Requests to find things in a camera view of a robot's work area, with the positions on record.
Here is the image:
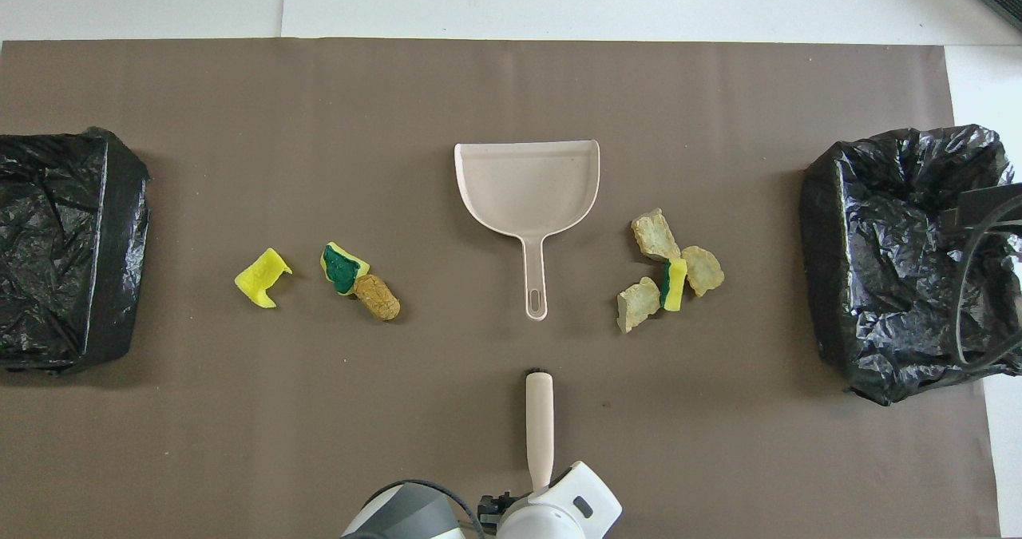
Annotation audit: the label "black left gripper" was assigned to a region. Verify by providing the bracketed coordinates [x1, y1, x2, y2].
[477, 491, 517, 533]

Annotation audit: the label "beige hand brush black bristles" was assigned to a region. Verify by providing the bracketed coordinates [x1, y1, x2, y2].
[525, 370, 555, 492]

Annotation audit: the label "brown cork-like sponge lump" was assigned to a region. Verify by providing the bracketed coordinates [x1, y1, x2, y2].
[354, 275, 401, 321]

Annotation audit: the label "beige sponge chunk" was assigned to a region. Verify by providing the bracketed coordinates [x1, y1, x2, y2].
[616, 276, 662, 334]
[631, 208, 682, 263]
[681, 245, 725, 298]

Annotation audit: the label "yellow sponge green scouring pad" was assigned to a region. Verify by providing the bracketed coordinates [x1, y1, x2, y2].
[320, 242, 371, 295]

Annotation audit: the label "small yellow green sponge strip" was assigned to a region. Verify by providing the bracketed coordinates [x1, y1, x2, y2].
[660, 258, 688, 313]

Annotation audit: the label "beige plastic dustpan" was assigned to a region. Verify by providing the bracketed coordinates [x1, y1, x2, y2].
[454, 140, 600, 322]

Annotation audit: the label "yellow sponge piece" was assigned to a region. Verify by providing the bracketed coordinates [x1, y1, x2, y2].
[234, 248, 293, 309]

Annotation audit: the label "black bag-lined trash bin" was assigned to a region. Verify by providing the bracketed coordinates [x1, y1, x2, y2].
[0, 127, 151, 375]
[801, 125, 1022, 406]

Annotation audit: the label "brown paper table mat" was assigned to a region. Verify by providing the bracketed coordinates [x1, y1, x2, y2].
[0, 38, 1003, 539]

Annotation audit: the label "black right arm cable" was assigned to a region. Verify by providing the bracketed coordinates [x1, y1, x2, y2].
[941, 184, 1022, 368]

